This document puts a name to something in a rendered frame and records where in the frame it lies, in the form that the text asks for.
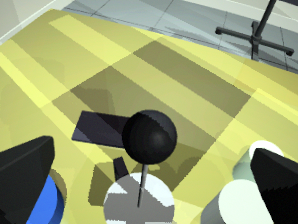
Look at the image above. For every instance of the dark grey flat rectangular plate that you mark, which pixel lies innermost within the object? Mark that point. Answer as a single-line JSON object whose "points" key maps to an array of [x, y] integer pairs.
{"points": [[99, 128]]}

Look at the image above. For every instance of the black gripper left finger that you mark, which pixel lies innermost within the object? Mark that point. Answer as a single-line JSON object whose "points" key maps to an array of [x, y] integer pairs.
{"points": [[23, 172]]}

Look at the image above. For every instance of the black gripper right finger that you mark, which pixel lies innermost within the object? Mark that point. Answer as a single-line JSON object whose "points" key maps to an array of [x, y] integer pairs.
{"points": [[277, 181]]}

